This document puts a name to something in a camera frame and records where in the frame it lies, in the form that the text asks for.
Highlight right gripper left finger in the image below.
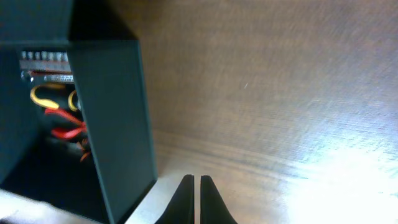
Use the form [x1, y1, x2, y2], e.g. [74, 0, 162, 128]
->
[155, 174, 195, 224]

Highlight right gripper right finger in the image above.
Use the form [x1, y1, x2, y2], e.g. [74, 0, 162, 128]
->
[200, 175, 237, 224]

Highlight small red cutting pliers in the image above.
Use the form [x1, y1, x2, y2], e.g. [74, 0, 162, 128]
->
[44, 108, 87, 141]

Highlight yellow black screwdriver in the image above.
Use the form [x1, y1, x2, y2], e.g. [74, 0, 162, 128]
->
[30, 83, 81, 112]

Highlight black box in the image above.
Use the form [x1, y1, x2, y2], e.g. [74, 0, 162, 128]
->
[1, 1, 157, 223]

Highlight silver combination wrench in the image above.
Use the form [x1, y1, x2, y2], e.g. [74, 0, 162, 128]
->
[21, 70, 74, 84]

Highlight orange black needle-nose pliers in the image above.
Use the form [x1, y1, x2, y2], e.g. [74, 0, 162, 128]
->
[56, 138, 91, 162]

